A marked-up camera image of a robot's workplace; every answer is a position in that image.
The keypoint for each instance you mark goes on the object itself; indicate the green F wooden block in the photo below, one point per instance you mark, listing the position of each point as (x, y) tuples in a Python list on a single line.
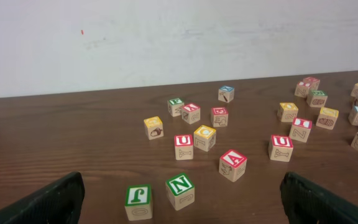
[(174, 106)]

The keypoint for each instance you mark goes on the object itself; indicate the blue X wooden block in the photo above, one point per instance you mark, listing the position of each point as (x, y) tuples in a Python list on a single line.
[(226, 93)]

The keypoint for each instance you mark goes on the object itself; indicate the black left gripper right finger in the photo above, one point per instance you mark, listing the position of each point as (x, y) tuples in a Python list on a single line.
[(306, 202)]

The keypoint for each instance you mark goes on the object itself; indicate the yellow acorn wooden block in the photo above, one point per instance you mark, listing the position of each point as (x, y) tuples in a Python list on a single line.
[(153, 127)]

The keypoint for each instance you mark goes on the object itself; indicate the red U block left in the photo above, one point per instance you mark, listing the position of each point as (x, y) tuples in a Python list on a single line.
[(184, 147)]

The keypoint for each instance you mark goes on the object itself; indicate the red W wooden block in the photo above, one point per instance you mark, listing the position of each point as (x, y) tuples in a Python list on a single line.
[(314, 82)]

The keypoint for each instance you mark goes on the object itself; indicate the red E wooden block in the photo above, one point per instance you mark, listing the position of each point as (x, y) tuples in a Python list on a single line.
[(219, 116)]

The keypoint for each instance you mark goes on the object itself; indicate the red i block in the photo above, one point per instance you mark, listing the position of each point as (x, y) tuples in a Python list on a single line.
[(300, 129), (302, 89)]

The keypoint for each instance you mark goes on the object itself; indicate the red u block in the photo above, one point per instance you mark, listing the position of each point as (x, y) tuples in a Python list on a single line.
[(184, 147), (280, 148)]

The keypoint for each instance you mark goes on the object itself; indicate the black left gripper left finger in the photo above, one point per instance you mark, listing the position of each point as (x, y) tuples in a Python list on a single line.
[(58, 202)]

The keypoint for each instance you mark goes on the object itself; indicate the red U block centre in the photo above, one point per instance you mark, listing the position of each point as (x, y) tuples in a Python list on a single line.
[(280, 148)]

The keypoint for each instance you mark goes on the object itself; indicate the red X wooden block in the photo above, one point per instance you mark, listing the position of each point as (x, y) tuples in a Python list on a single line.
[(191, 113)]

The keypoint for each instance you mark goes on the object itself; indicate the red I block far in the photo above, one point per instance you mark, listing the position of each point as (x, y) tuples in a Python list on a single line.
[(302, 89)]

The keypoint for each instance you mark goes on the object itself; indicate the red A wooden block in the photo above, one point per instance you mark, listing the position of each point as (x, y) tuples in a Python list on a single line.
[(232, 165)]

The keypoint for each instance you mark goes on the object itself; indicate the green B wooden block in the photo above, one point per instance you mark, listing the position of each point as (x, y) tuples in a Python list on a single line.
[(317, 98)]

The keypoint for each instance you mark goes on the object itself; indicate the red I block centre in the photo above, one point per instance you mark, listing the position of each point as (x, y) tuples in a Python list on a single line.
[(300, 129)]

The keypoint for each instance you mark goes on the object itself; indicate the yellow O wooden block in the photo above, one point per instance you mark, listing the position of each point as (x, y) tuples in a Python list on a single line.
[(287, 112)]

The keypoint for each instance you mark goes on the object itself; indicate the yellow C wooden block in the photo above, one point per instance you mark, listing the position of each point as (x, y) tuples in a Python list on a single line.
[(204, 138)]

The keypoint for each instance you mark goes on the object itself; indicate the green N wooden block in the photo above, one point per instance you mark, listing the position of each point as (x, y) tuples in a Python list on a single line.
[(180, 191)]

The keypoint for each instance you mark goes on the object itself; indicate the yellow block beside centre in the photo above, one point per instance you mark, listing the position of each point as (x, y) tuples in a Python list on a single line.
[(327, 118)]

